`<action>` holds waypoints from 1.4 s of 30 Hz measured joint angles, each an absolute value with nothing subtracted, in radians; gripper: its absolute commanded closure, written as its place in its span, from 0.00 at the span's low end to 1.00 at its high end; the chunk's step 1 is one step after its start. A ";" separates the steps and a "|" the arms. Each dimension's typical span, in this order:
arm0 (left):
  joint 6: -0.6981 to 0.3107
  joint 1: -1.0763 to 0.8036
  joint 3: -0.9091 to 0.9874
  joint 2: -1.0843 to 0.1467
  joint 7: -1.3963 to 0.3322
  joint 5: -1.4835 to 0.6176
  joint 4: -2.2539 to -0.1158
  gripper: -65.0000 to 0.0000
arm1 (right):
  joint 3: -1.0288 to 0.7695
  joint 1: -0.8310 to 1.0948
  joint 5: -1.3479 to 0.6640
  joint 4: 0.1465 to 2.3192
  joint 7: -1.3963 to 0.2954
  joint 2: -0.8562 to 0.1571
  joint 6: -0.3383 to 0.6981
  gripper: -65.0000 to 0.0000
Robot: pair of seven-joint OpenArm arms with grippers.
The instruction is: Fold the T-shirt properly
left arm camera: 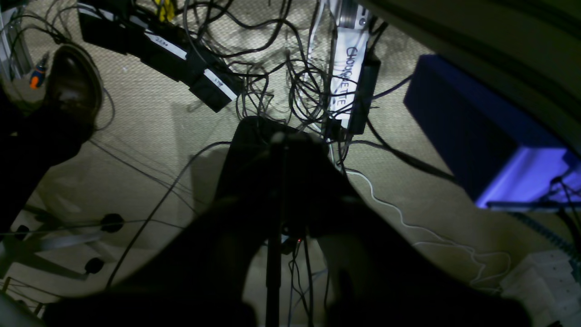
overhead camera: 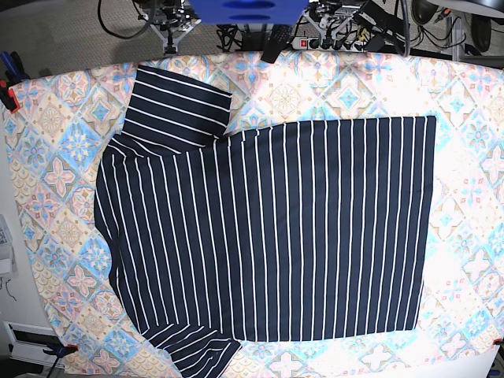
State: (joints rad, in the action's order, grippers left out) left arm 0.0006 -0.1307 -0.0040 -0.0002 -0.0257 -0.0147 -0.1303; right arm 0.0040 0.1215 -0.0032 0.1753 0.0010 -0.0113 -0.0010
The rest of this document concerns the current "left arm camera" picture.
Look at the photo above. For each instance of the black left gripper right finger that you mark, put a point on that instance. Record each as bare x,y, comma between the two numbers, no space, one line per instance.
378,278

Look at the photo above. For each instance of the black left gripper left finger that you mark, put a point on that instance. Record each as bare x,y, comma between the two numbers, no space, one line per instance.
198,279

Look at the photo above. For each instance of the blue box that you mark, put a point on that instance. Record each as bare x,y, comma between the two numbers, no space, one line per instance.
502,158

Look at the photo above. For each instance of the black leather shoe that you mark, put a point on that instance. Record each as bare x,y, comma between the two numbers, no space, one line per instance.
74,87

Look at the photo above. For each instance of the white labelled power adapter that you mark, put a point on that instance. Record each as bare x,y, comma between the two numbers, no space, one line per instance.
347,64

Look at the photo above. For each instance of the black power strip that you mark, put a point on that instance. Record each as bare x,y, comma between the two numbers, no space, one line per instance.
127,28

